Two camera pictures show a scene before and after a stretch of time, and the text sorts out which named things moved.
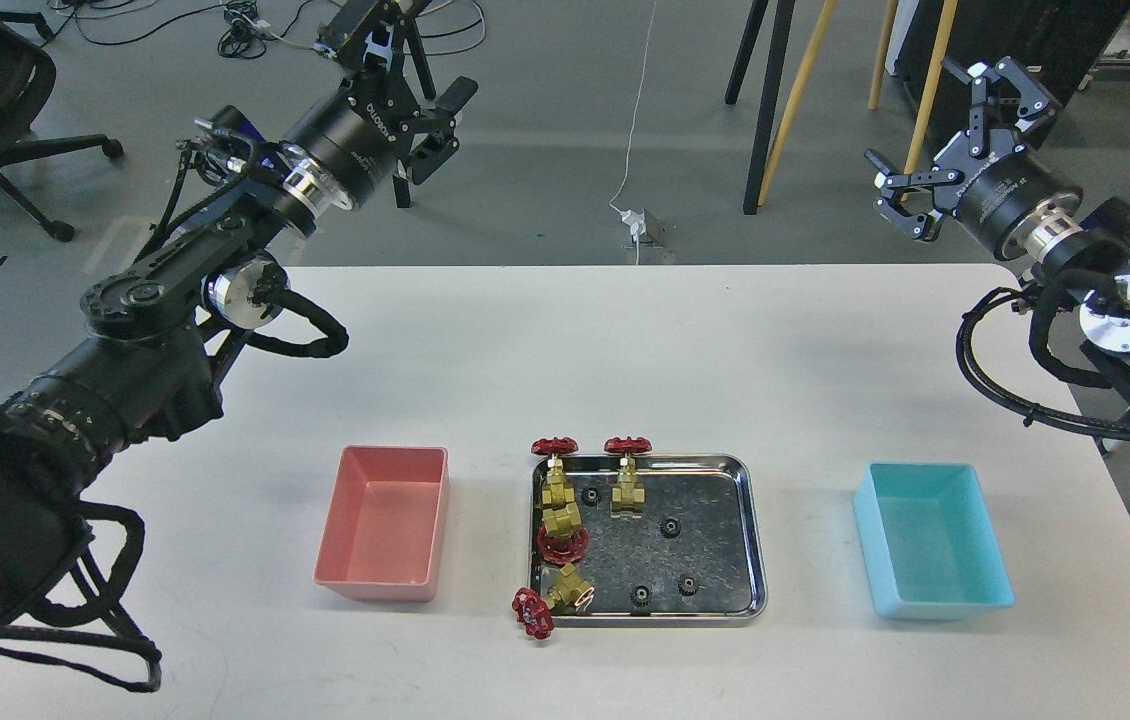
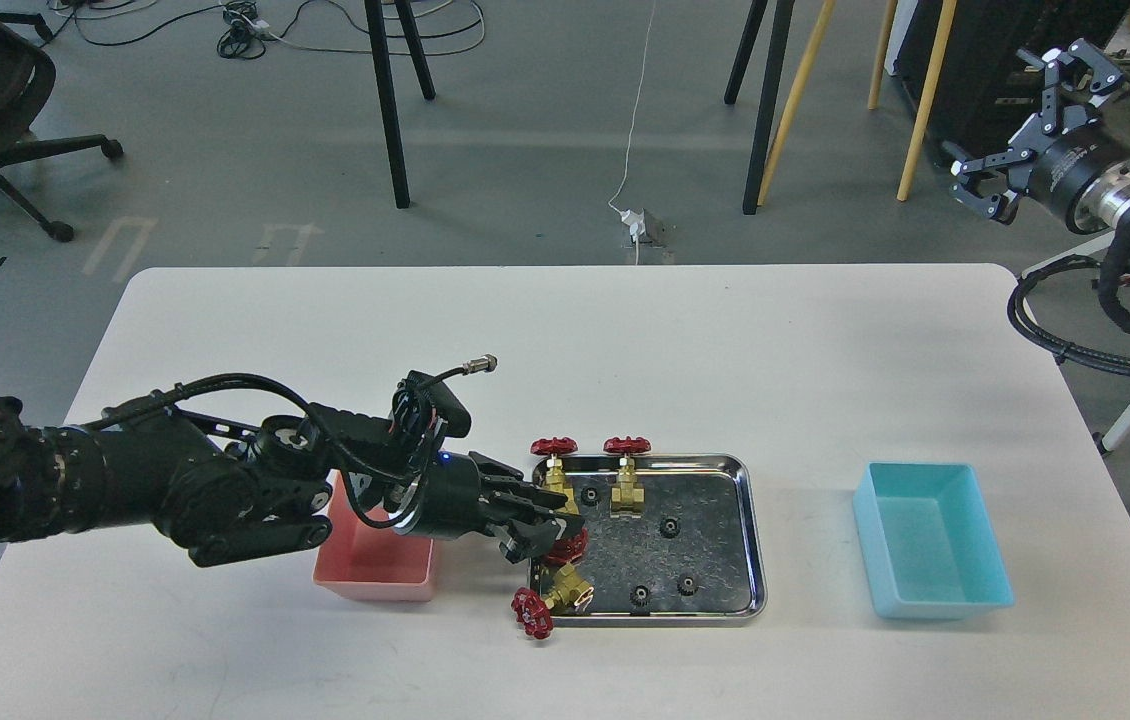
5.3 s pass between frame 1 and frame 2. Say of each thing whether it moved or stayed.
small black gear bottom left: stayed
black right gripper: moved
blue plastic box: stayed
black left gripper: moved
